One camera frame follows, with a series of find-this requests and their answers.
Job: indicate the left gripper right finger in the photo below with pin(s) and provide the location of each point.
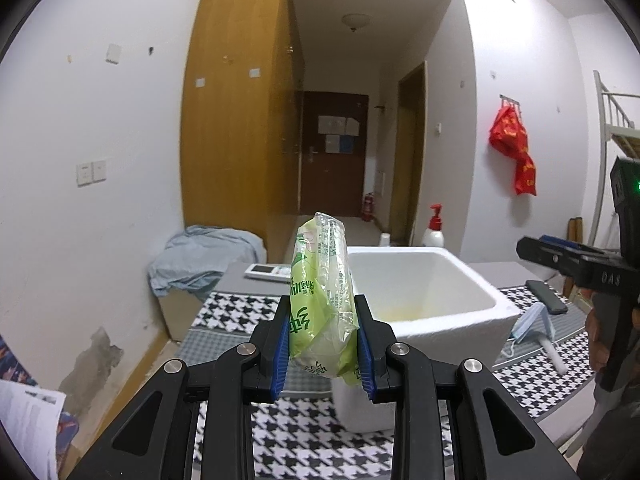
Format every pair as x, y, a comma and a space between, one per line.
374, 337

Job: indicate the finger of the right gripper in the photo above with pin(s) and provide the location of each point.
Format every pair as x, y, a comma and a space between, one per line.
552, 253

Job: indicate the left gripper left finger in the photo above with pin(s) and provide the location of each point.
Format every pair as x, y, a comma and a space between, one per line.
272, 340

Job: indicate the green tissue packet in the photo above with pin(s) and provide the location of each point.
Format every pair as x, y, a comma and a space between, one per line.
323, 318

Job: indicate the light blue face mask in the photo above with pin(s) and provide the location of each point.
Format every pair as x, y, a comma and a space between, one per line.
535, 320

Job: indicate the person's right hand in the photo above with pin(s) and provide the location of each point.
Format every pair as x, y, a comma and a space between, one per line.
598, 351

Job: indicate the black smartphone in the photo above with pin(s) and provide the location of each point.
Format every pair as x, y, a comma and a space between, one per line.
554, 304

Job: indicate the white remote control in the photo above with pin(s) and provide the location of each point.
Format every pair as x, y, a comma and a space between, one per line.
268, 272

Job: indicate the white foam box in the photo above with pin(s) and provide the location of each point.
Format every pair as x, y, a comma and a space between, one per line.
433, 301

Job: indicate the houndstooth table cloth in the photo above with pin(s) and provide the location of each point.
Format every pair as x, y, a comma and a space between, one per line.
299, 436

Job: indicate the white tube object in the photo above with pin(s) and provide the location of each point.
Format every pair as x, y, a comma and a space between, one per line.
553, 355

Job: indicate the light blue cloth pile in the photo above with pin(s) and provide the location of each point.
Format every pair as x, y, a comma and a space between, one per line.
195, 259

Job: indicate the white red pump bottle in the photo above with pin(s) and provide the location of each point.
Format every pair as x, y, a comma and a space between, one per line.
433, 235

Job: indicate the red fire extinguisher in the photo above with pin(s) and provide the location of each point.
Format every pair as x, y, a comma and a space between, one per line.
367, 212

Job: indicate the red hanging bags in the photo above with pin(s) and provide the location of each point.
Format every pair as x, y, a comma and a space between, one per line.
508, 136

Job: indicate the metal bunk bed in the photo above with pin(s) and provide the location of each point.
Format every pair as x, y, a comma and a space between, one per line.
617, 137

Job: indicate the dark brown entrance door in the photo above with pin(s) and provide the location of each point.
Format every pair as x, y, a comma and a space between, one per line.
334, 147

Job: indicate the wooden wardrobe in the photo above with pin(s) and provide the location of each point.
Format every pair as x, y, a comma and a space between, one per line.
239, 114

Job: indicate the ceiling lamp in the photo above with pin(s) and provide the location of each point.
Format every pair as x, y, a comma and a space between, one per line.
356, 21

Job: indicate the wooden boards against wall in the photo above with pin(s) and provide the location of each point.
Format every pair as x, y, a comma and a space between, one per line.
574, 230

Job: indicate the white wall switches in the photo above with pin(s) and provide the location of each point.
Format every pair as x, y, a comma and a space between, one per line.
88, 173

